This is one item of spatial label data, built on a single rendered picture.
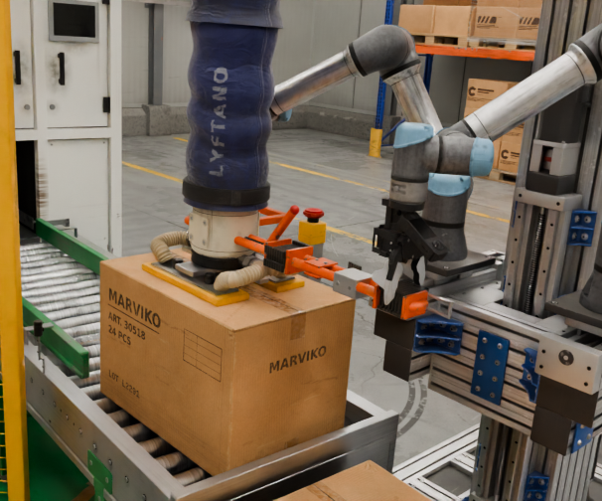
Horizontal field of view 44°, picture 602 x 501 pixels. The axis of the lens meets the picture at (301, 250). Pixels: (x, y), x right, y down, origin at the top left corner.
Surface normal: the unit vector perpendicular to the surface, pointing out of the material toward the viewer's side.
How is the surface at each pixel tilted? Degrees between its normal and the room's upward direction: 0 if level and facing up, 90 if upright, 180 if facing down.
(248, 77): 76
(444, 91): 90
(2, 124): 90
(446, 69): 90
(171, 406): 90
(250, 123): 72
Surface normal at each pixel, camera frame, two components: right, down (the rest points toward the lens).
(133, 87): 0.68, 0.25
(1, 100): 0.02, 0.28
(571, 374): -0.73, 0.14
